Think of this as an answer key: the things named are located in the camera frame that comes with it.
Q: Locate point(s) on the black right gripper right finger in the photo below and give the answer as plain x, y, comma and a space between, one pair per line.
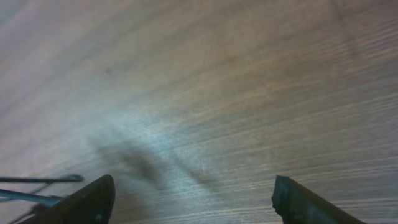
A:
297, 204

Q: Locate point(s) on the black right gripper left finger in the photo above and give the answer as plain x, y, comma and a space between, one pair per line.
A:
93, 204

